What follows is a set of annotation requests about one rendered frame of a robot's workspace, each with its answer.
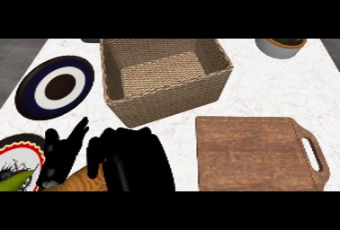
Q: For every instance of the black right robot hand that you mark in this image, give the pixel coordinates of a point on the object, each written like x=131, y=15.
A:
x=136, y=161

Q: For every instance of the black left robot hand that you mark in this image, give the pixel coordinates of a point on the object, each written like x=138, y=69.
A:
x=60, y=155

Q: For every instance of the golden brown croissant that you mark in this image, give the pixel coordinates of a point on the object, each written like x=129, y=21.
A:
x=85, y=182

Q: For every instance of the woven wicker basket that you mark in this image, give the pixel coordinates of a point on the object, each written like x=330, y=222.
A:
x=176, y=99

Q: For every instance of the brown wooden cutting board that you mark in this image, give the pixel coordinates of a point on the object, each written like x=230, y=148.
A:
x=247, y=155

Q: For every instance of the red rimmed white plate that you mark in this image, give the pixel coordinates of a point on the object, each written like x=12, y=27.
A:
x=20, y=155

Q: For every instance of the green vegetable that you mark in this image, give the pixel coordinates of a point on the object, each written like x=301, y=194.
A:
x=14, y=181

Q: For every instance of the dark blue white round plate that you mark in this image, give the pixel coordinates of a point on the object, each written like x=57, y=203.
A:
x=40, y=99

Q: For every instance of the dark grey object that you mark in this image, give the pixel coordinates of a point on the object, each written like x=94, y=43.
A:
x=89, y=40

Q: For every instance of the grey plant pot brown rim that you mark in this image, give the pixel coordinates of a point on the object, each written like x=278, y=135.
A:
x=277, y=51

